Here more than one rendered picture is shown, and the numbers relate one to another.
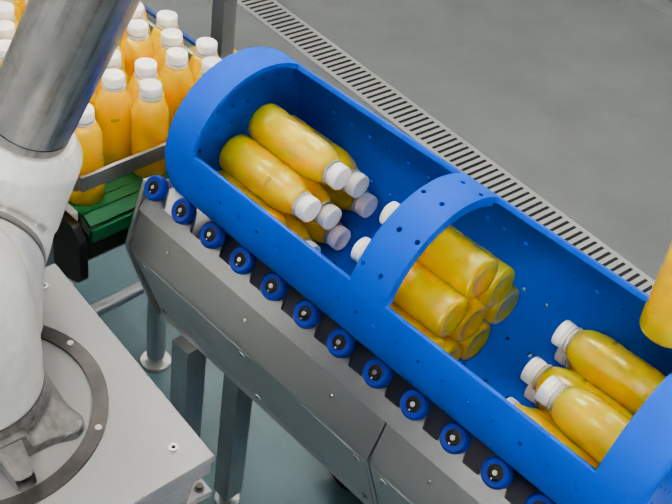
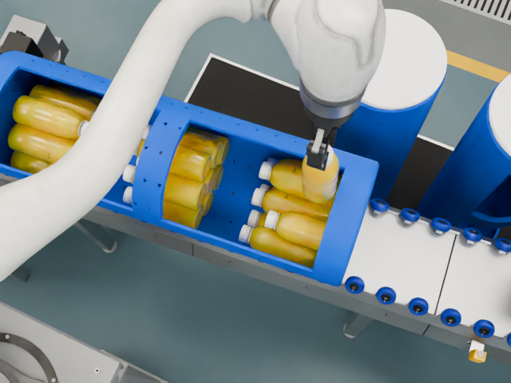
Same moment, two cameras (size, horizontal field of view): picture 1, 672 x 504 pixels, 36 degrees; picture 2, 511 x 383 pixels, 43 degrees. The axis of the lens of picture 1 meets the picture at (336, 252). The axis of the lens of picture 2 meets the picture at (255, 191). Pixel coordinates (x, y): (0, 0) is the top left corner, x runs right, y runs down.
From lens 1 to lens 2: 0.70 m
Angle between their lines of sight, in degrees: 31
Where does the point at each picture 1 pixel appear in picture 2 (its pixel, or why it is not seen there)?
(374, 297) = (152, 217)
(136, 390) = (58, 346)
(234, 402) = not seen: hidden behind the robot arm
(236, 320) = not seen: hidden behind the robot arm
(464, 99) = not seen: outside the picture
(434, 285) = (181, 188)
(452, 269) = (186, 174)
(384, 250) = (143, 194)
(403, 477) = (215, 261)
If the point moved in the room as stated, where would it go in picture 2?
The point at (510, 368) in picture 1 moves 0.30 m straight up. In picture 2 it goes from (243, 178) to (234, 128)
